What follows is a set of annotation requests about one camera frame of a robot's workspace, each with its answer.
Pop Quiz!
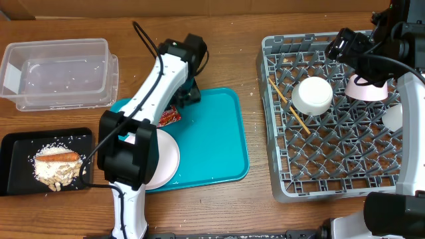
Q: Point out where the red snack wrapper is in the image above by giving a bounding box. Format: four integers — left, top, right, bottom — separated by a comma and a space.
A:
157, 106, 181, 127

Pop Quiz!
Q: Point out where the pink bowl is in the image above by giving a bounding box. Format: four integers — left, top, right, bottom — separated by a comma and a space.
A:
345, 74, 388, 102

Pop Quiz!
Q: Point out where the white bowl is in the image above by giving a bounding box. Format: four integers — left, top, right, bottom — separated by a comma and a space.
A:
292, 76, 333, 116

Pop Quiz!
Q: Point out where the white plate with food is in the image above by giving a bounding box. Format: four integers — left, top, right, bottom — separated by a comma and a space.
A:
124, 128, 181, 191

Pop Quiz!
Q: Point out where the white cup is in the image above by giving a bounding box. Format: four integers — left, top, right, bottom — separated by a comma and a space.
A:
382, 104, 402, 131

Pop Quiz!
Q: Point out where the wooden chopstick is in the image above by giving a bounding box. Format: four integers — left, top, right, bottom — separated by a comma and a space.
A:
268, 78, 311, 135

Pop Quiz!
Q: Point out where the orange carrot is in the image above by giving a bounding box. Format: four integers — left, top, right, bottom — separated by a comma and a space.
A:
36, 152, 80, 162

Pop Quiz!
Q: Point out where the peanuts and rice food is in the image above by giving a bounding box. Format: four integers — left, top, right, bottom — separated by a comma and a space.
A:
28, 142, 86, 192

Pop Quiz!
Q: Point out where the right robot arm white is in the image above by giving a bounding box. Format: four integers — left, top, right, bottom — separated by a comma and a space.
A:
317, 21, 424, 238

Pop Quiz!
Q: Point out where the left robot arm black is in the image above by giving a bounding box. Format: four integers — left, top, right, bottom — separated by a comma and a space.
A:
97, 34, 209, 238

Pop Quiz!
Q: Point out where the grey dishwasher rack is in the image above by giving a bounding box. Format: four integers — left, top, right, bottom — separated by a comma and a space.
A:
256, 27, 425, 204

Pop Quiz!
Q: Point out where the teal serving tray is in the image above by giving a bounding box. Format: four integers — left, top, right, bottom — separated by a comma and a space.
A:
109, 87, 250, 194

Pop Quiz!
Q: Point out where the clear plastic bin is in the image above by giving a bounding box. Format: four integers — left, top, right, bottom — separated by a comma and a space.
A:
1, 39, 117, 99

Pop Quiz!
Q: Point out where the black plastic tray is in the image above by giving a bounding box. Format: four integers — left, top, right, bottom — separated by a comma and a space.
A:
1, 127, 94, 197

